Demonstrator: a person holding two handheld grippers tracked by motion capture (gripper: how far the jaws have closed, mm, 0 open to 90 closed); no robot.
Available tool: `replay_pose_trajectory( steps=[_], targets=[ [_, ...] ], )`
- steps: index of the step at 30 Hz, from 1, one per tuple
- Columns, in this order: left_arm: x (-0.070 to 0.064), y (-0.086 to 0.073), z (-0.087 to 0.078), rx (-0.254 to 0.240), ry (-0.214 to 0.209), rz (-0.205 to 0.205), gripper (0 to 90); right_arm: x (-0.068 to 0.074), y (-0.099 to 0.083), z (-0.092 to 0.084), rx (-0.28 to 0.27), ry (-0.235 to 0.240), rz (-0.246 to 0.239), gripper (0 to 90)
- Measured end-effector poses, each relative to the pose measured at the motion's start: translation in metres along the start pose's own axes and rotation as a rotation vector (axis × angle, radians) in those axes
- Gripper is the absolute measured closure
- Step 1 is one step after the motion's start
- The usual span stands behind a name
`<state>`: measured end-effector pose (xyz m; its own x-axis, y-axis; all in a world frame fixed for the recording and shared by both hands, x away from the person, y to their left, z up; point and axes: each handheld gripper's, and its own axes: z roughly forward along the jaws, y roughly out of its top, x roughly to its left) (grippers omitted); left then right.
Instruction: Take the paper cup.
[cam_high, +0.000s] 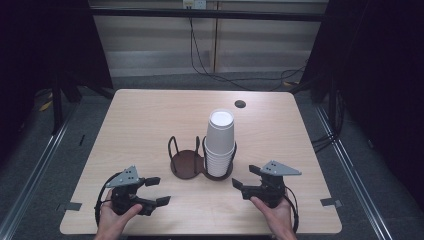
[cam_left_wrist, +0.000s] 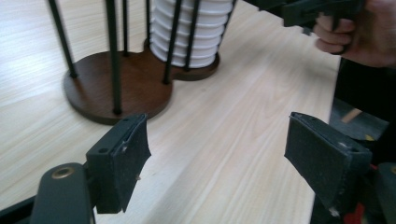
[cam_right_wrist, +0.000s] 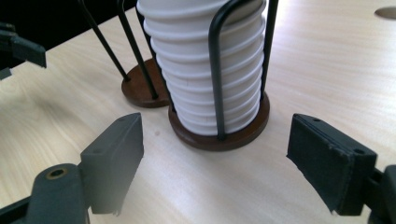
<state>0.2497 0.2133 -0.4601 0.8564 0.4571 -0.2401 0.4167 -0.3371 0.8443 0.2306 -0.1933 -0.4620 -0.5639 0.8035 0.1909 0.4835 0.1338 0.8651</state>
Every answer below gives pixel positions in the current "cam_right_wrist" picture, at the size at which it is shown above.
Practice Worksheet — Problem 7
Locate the black wire cup holder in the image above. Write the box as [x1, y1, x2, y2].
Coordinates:
[78, 0, 280, 153]

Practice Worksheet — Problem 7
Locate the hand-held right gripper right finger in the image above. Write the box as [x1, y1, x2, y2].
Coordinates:
[286, 113, 378, 217]

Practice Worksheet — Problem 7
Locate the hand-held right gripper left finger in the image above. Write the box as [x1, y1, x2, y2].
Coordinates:
[79, 112, 145, 217]

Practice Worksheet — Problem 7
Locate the stack of white cups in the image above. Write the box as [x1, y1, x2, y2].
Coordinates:
[135, 0, 268, 137]

